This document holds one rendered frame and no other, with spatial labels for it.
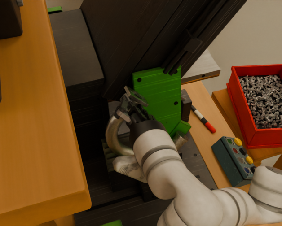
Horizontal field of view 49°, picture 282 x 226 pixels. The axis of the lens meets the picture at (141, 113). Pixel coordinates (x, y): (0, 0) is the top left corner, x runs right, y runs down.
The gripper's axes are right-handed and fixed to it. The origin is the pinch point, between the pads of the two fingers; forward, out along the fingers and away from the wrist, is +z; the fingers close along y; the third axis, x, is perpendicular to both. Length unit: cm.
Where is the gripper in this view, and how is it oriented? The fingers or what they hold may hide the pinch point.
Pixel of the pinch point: (132, 104)
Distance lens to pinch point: 69.4
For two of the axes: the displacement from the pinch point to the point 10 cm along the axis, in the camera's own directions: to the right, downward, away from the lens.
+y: -7.2, -4.1, -5.6
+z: -2.9, -5.6, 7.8
